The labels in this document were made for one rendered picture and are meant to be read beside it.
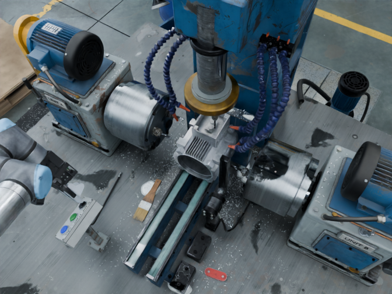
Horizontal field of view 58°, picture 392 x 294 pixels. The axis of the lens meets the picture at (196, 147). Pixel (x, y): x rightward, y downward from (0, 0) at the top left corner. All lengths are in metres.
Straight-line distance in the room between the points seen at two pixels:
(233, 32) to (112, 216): 0.97
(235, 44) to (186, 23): 0.14
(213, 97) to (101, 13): 2.70
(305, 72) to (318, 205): 1.45
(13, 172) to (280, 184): 0.81
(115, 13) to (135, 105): 2.36
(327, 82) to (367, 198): 1.46
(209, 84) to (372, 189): 0.55
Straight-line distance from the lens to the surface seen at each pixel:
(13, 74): 3.20
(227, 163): 1.12
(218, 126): 1.34
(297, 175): 1.23
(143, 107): 1.36
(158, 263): 1.36
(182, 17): 0.97
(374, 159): 1.08
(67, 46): 1.37
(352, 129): 1.84
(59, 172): 1.24
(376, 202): 1.16
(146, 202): 1.55
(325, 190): 1.23
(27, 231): 1.68
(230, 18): 0.89
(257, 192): 1.26
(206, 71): 1.04
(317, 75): 2.52
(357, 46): 3.45
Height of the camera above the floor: 2.23
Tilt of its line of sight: 60 degrees down
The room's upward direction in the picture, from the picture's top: 3 degrees counter-clockwise
